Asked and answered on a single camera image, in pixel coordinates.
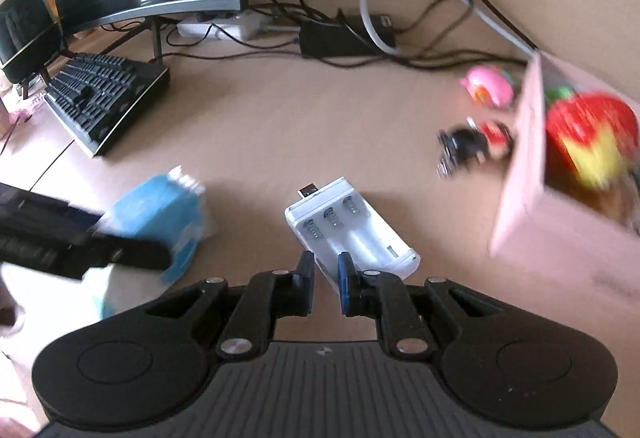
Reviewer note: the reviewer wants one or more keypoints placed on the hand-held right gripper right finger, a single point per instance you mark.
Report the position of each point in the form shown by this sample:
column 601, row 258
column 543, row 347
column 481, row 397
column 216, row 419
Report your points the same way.
column 344, row 285

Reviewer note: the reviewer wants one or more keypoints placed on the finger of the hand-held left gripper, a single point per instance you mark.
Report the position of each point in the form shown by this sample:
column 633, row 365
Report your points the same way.
column 135, row 254

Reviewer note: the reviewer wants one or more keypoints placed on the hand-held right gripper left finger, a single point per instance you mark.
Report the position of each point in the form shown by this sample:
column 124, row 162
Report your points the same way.
column 306, row 285

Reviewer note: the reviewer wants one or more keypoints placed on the white battery charger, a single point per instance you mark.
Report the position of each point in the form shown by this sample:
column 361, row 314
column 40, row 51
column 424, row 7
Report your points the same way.
column 345, row 223

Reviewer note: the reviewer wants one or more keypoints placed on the pink cardboard box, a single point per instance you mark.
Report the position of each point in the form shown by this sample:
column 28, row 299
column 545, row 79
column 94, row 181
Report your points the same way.
column 525, row 198

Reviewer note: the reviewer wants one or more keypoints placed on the green toy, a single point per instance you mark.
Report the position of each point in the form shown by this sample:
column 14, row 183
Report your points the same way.
column 559, row 93

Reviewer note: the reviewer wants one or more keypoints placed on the red woven hat yellow star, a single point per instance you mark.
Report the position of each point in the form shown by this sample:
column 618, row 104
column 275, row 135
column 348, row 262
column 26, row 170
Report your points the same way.
column 590, row 133

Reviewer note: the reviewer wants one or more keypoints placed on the black keyboard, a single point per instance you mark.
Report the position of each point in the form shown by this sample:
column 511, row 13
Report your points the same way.
column 100, row 98

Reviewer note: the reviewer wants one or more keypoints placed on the black haired small figurine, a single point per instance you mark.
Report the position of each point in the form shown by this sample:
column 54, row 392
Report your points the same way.
column 470, row 145

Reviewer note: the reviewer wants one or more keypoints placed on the black office chair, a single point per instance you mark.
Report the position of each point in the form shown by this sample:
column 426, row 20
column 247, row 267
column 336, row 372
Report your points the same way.
column 27, row 35

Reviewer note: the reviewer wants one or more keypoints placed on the black power adapter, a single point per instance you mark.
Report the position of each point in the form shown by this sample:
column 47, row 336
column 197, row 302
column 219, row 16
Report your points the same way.
column 340, row 40

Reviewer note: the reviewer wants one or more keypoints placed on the pink round toy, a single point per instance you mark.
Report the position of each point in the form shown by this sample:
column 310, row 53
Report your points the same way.
column 487, row 85

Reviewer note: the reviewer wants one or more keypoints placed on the white power strip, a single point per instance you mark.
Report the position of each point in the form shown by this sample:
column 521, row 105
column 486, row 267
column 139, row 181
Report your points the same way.
column 230, row 25

